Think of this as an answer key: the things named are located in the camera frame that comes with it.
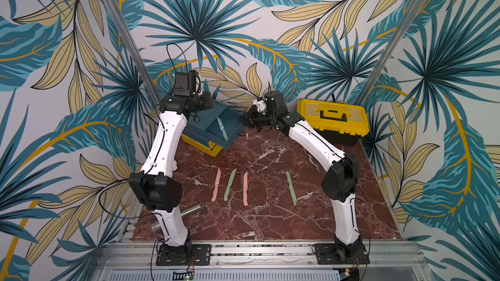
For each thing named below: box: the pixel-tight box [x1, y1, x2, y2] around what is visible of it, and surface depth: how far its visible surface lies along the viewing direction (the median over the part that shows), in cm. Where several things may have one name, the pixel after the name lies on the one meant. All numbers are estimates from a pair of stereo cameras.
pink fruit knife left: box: [210, 167, 222, 203], surface depth 94 cm
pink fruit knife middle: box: [242, 171, 249, 207], surface depth 92 cm
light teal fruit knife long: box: [216, 117, 229, 142], surface depth 95 cm
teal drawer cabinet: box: [182, 98, 243, 150], surface depth 87 cm
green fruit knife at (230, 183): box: [223, 168, 237, 202], surface depth 94 cm
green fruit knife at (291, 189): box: [285, 170, 298, 207], surface depth 92 cm
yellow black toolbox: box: [296, 98, 370, 147], surface depth 99 cm
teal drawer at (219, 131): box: [205, 106, 245, 150], surface depth 94 cm
